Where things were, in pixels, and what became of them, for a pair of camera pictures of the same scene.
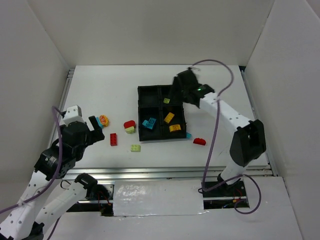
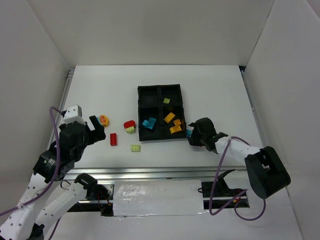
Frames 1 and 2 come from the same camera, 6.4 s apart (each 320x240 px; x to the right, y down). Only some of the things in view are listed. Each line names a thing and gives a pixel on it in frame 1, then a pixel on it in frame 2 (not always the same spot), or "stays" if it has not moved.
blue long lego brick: (99, 122) stays
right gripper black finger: (175, 91) to (193, 124)
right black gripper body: (185, 78) to (194, 135)
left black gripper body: (94, 132) stays
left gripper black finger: (94, 123) stays
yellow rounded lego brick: (174, 127) stays
